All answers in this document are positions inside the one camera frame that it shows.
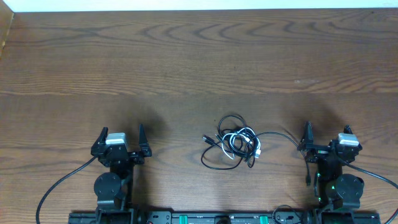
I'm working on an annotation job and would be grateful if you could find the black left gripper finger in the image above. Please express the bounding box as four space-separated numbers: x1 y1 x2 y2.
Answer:
91 127 108 152
139 124 151 156

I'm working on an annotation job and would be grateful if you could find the white usb cable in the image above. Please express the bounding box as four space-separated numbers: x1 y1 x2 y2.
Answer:
221 126 262 160

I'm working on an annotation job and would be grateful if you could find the black usb cable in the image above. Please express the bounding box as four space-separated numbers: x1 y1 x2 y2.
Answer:
200 114 312 187

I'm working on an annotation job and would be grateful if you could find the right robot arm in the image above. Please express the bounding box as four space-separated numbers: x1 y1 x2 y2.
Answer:
298 121 364 223

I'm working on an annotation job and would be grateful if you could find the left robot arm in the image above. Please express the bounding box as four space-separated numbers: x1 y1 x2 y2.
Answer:
91 124 152 223

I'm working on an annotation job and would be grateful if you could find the left camera black cable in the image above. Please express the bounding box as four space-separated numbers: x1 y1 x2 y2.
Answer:
35 155 98 224

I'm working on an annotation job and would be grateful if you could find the camera black cable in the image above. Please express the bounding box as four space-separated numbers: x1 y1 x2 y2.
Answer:
334 154 398 224
35 155 98 224

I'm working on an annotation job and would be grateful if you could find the right camera black cable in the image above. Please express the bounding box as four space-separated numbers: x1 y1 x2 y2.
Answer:
334 154 398 224

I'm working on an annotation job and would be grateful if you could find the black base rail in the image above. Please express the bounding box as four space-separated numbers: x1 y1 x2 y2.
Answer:
68 209 381 224

